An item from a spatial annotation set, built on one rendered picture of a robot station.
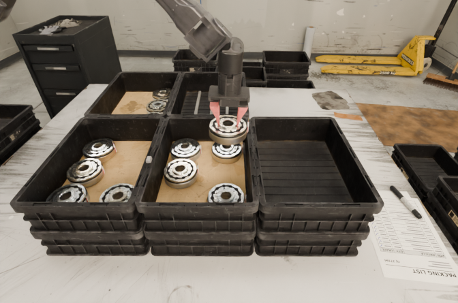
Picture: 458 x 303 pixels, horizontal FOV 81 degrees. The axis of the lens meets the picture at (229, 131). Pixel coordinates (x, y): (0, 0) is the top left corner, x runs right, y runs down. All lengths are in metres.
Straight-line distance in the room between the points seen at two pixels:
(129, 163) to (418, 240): 0.94
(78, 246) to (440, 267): 1.01
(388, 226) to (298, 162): 0.34
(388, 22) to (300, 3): 1.23
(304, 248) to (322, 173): 0.24
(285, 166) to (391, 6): 3.71
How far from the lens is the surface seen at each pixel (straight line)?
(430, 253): 1.04
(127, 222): 0.77
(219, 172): 0.88
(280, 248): 0.83
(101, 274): 0.90
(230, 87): 0.64
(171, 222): 0.74
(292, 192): 0.84
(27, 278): 0.99
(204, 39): 0.61
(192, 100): 1.28
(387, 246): 0.98
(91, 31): 2.49
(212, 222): 0.73
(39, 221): 0.87
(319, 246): 0.85
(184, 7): 0.61
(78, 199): 0.87
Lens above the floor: 1.44
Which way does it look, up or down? 36 degrees down
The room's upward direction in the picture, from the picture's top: straight up
